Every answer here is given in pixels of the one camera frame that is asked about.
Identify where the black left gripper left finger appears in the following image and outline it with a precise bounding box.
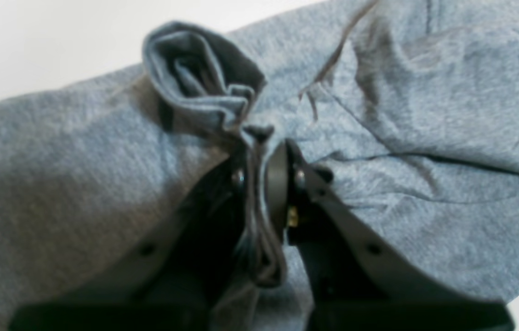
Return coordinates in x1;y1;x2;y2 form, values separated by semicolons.
9;148;246;331

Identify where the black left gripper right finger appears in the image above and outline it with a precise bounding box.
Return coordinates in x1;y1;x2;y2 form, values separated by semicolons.
266;140;515;331

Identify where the grey t-shirt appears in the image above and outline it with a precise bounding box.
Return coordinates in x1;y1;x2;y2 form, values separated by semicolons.
0;0;519;331

